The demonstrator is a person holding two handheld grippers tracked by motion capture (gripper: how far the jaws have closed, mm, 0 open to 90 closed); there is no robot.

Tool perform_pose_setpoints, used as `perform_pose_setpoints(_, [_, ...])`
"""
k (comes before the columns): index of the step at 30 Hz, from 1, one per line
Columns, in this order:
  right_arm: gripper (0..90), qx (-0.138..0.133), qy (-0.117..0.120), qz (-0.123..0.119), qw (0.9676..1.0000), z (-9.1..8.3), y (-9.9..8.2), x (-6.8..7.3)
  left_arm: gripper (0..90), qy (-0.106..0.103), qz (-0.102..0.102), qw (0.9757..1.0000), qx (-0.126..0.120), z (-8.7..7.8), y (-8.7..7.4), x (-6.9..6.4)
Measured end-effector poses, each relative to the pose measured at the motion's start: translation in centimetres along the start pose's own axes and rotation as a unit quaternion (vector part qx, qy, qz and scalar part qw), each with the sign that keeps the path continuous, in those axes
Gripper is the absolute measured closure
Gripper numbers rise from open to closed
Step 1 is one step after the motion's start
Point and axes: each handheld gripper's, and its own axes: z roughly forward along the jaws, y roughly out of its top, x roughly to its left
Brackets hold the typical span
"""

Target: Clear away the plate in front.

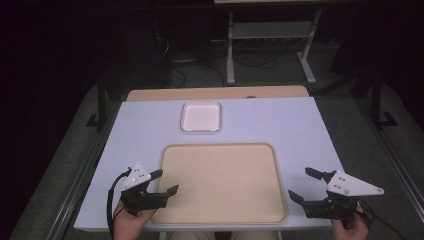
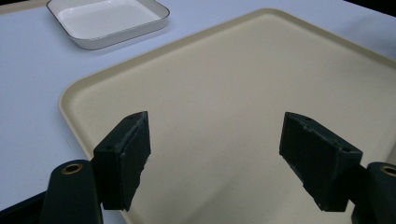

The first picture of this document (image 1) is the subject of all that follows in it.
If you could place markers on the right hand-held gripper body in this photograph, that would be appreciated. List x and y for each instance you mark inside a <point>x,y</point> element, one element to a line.
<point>350,186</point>

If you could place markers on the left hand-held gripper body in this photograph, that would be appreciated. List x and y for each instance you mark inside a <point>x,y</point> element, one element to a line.
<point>136,176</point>

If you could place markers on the person's right hand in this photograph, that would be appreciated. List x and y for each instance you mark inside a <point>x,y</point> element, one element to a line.
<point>350,230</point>

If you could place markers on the person's left hand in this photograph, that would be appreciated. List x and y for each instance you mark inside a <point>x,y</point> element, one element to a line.
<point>128,225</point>

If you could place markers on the large beige plastic tray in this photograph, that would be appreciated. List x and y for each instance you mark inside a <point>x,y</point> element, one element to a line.
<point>220,183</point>

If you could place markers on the small white square dish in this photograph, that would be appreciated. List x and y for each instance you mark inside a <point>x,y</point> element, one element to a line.
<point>201,116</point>

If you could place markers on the black metal stand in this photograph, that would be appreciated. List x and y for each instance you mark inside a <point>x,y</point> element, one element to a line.
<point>377,100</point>
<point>101,106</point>

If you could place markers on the grey metal floor rail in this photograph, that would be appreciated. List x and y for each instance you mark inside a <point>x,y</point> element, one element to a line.
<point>396,166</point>
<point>80,180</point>

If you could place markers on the white metal desk frame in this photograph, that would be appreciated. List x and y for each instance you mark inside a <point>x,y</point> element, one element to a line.
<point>270,30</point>

